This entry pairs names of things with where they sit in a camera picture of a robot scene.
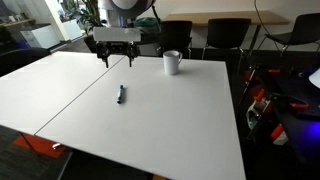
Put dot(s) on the tan wooden board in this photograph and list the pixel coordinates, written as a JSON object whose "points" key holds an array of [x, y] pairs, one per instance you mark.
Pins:
{"points": [[159, 178]]}

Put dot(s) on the green potted plant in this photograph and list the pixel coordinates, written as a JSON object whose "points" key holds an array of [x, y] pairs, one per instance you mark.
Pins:
{"points": [[86, 15]]}

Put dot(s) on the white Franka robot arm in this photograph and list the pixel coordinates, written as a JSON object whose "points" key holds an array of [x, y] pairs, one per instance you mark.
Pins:
{"points": [[126, 6]]}

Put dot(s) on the white grey round device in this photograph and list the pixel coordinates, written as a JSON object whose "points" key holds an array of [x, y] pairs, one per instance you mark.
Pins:
{"points": [[253, 115]]}

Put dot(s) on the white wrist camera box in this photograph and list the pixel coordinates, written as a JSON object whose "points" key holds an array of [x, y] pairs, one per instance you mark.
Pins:
{"points": [[116, 34]]}

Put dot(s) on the blue bin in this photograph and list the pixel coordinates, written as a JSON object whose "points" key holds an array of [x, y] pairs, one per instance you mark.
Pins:
{"points": [[22, 44]]}

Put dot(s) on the white ceramic mug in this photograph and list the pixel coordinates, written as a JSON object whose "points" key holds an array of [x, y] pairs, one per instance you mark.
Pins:
{"points": [[171, 63]]}

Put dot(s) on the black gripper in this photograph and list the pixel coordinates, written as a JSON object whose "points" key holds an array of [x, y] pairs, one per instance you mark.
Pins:
{"points": [[116, 48]]}

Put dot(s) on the metal table leg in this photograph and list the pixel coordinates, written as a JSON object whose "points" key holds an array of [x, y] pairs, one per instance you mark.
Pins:
{"points": [[56, 146]]}

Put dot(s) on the wooden wall shelf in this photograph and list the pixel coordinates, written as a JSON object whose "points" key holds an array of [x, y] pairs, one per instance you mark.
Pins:
{"points": [[16, 23]]}

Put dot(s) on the green bin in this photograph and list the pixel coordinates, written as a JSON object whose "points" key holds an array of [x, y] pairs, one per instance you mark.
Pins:
{"points": [[148, 22]]}

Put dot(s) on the orange black bar clamp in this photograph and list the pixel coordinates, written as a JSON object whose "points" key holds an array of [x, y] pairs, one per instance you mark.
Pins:
{"points": [[273, 71], [299, 106], [276, 131], [260, 95]]}

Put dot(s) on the orange table base plate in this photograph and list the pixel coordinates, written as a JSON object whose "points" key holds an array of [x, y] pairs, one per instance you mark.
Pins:
{"points": [[40, 146]]}

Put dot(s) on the white low cabinet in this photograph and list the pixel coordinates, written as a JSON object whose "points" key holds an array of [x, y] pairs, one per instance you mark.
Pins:
{"points": [[40, 36]]}

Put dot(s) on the light wooden table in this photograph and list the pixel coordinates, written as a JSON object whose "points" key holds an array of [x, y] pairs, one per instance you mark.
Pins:
{"points": [[233, 16]]}

